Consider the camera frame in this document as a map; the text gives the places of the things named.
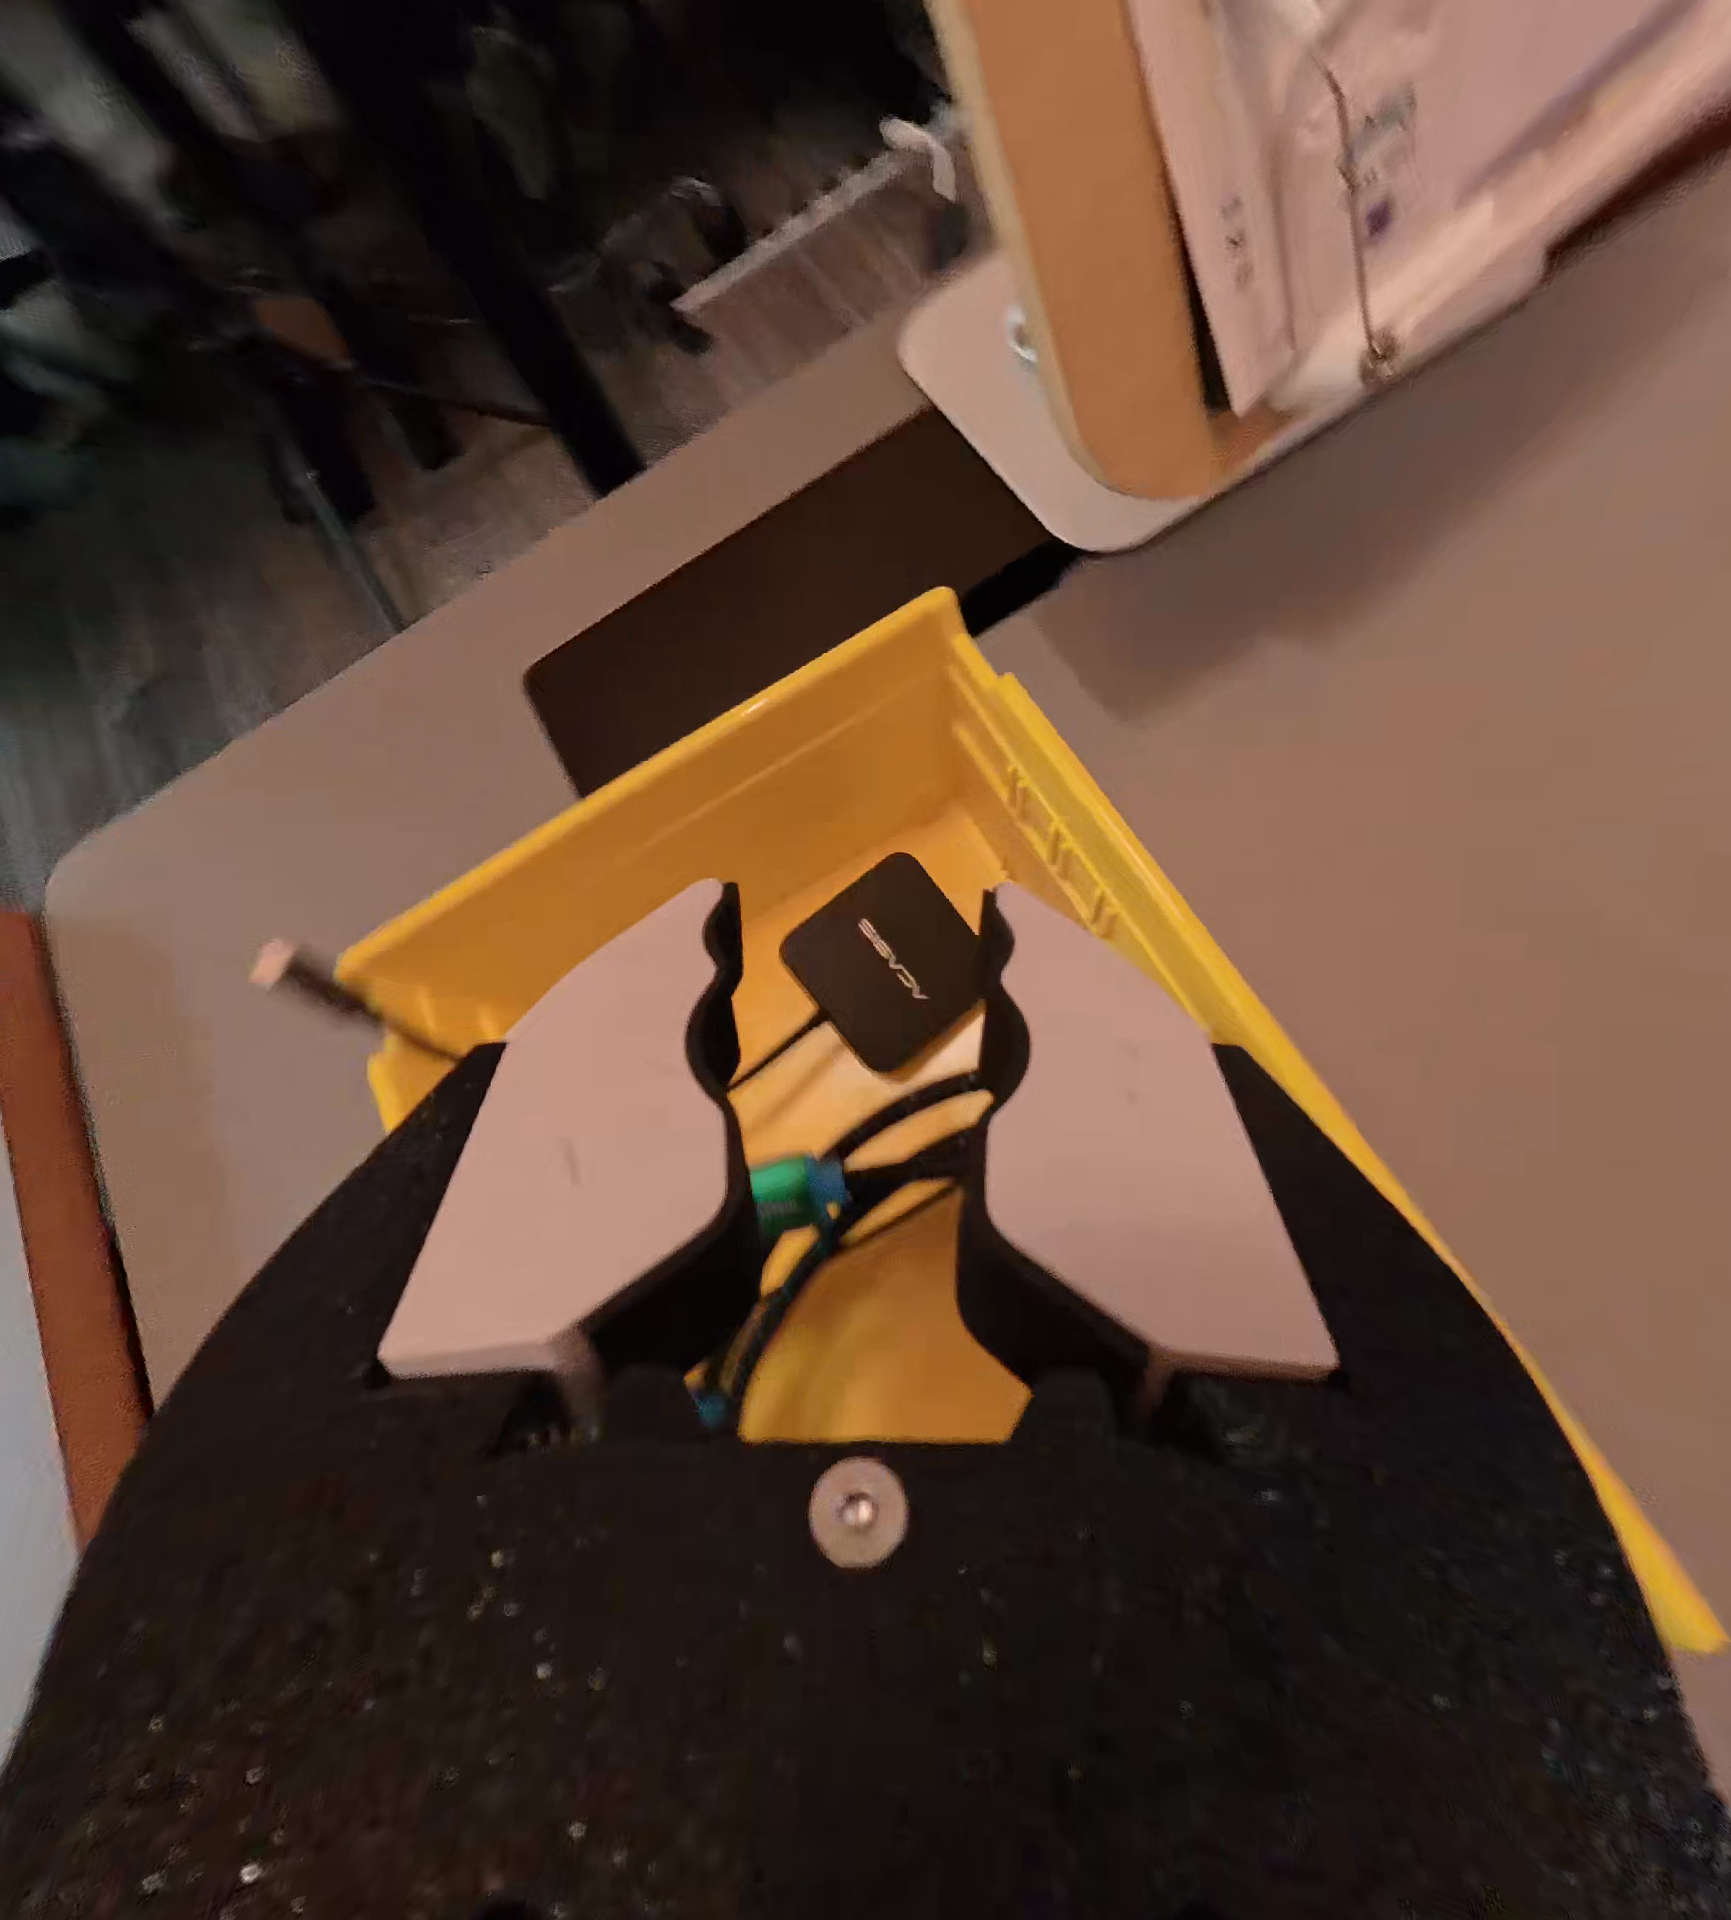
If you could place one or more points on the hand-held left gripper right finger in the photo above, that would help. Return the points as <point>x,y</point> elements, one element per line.
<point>1152,1171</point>

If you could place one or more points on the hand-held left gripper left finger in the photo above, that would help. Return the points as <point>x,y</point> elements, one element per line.
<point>579,1171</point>

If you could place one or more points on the yellow plastic bin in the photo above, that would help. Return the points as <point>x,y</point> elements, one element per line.
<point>746,809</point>

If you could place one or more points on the small black usb hub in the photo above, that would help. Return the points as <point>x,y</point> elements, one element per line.
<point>881,962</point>

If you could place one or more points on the black table leg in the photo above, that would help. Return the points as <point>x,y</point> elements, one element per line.
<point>536,300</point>

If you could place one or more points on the wooden document stand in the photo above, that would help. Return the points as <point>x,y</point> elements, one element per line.
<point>1092,224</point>

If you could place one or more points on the printed instruction papers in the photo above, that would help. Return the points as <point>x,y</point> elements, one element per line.
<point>1407,152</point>

